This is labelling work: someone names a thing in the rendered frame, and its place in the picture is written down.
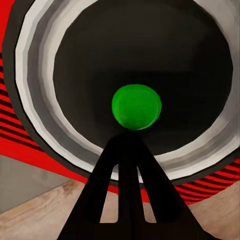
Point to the coffee table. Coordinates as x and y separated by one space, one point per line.
21 182

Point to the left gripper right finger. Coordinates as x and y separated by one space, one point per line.
174 220

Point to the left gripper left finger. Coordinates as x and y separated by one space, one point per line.
84 220

